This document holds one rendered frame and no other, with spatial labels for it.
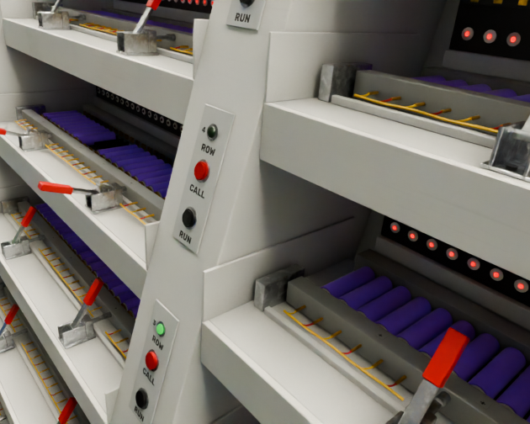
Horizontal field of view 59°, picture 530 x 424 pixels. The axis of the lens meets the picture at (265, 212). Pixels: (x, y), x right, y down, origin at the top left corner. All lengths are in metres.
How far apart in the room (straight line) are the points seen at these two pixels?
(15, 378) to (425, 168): 0.79
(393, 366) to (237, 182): 0.18
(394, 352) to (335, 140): 0.16
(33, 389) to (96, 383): 0.29
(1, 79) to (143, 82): 0.52
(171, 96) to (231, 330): 0.23
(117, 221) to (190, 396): 0.23
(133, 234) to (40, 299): 0.27
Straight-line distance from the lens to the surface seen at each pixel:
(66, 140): 0.80
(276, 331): 0.41
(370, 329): 0.39
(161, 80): 0.49
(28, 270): 0.86
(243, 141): 0.37
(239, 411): 0.53
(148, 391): 0.49
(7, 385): 0.93
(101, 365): 0.65
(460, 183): 0.27
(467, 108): 0.35
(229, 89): 0.40
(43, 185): 0.57
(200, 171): 0.40
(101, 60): 0.61
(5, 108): 1.01
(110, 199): 0.60
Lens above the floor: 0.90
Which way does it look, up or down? 14 degrees down
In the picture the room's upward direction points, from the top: 17 degrees clockwise
